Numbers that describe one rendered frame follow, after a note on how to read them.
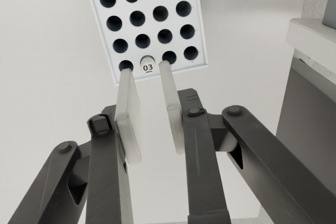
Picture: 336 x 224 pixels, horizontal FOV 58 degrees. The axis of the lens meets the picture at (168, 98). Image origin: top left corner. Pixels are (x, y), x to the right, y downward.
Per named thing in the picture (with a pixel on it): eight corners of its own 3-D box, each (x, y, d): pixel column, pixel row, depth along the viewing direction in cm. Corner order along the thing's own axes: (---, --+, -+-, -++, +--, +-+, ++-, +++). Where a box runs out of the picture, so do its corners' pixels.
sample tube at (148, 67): (154, 55, 29) (157, 73, 25) (141, 58, 29) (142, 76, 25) (151, 43, 29) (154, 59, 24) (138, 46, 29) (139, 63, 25)
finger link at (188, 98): (187, 137, 14) (251, 123, 14) (175, 90, 18) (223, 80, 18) (192, 162, 15) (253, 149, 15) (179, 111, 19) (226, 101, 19)
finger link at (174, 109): (166, 109, 15) (181, 106, 15) (157, 61, 21) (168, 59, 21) (176, 156, 16) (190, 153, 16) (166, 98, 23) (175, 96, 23)
